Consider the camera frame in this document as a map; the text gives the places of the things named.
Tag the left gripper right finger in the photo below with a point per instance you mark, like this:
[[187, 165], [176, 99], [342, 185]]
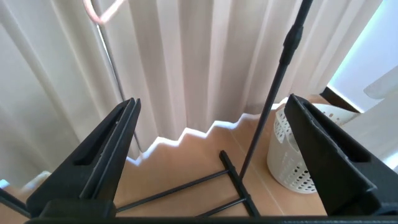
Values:
[[335, 174]]

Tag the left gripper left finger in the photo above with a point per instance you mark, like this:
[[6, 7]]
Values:
[[62, 193]]

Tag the pink clothes hanger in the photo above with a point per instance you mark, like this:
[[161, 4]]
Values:
[[99, 19]]

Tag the white laundry basket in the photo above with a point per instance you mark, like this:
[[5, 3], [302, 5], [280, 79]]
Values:
[[286, 161]]

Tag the black clothes rack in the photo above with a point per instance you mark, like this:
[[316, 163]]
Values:
[[290, 40]]

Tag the beige curtain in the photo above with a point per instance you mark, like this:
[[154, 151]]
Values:
[[186, 62]]

